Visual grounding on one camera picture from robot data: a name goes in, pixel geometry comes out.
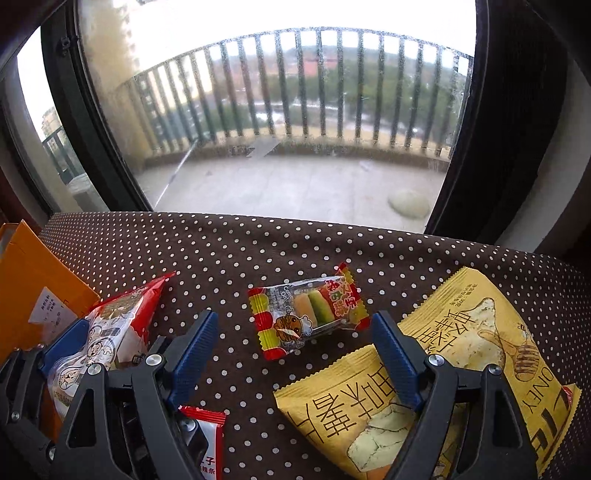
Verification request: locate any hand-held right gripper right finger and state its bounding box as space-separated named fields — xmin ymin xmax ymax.
xmin=371 ymin=311 xmax=539 ymax=480

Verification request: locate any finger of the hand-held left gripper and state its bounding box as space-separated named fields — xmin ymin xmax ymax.
xmin=0 ymin=318 xmax=91 ymax=467
xmin=139 ymin=335 xmax=168 ymax=366

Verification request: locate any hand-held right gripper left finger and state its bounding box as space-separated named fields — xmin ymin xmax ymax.
xmin=51 ymin=309 xmax=221 ymax=480

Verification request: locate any red white cartoon snack packet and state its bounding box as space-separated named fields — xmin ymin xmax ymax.
xmin=46 ymin=271 xmax=177 ymax=418

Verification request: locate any orange cardboard box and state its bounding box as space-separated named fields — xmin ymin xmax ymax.
xmin=0 ymin=220 xmax=101 ymax=441

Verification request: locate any yellow green chip bag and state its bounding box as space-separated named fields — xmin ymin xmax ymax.
xmin=273 ymin=344 xmax=467 ymax=480

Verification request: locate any small red snack packet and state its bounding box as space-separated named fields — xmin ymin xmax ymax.
xmin=178 ymin=405 xmax=228 ymax=480

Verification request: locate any yellow honey chip bag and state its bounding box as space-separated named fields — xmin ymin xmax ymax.
xmin=398 ymin=267 xmax=583 ymax=480

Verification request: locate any red yellow candy packet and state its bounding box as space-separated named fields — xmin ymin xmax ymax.
xmin=248 ymin=262 xmax=371 ymax=361

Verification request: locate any brown polka dot tablecloth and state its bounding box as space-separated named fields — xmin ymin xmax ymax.
xmin=39 ymin=211 xmax=591 ymax=480

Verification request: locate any dark red curtain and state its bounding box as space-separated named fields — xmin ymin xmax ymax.
xmin=0 ymin=166 xmax=44 ymax=227

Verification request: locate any white air conditioner unit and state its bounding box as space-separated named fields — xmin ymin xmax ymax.
xmin=67 ymin=174 xmax=109 ymax=213

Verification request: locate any pale round stone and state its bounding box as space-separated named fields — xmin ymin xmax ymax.
xmin=388 ymin=188 xmax=433 ymax=219

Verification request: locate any thin metal pole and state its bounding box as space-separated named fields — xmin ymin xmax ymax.
xmin=154 ymin=138 xmax=200 ymax=209

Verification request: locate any white paper scrap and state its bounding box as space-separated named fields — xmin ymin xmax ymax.
xmin=249 ymin=138 xmax=280 ymax=158

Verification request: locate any dark brown curtain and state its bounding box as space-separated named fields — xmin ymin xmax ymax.
xmin=425 ymin=0 xmax=570 ymax=246

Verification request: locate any balcony railing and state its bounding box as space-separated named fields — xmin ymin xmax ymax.
xmin=44 ymin=27 xmax=474 ymax=185

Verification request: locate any black window frame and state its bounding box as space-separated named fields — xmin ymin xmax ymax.
xmin=0 ymin=0 xmax=491 ymax=232

